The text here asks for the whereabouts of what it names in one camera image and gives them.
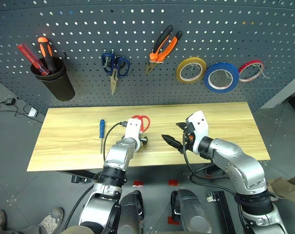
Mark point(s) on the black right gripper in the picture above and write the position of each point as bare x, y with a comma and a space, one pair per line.
188, 141

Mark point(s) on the black table frame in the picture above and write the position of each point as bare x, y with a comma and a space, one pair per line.
81, 173

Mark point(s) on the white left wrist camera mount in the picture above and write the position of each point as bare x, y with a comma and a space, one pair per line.
133, 129

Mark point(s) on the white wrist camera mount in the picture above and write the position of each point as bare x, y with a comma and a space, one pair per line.
201, 124
133, 129

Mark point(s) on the black metal rail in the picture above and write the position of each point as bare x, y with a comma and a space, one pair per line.
222, 209

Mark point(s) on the blue tape roll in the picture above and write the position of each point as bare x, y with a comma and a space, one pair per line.
207, 80

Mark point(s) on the orange black pliers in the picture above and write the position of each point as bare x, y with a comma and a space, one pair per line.
159, 52

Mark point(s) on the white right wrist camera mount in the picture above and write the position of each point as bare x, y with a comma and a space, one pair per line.
201, 124

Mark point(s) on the metal peg hook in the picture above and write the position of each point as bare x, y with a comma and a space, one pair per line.
262, 72
64, 54

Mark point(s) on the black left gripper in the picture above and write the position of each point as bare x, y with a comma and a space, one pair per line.
144, 140

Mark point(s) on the yellow tape roll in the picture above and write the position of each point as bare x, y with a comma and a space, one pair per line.
180, 67

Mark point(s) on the red tape roll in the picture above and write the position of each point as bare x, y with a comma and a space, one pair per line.
243, 69

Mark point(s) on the black power adapter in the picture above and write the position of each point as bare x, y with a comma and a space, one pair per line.
9, 101

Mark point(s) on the dark rounded robot foot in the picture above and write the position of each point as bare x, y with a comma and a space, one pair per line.
191, 209
130, 212

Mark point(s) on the grey perforated metal pegboard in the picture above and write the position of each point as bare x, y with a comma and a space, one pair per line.
147, 14

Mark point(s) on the black cup holder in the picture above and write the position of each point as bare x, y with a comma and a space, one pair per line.
58, 84

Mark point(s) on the brown cloth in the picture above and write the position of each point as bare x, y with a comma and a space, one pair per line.
286, 185

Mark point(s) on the white power adapter box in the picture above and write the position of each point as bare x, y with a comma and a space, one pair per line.
33, 112

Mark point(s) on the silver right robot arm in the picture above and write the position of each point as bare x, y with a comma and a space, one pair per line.
242, 165

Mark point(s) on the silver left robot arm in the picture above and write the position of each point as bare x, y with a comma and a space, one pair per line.
118, 152

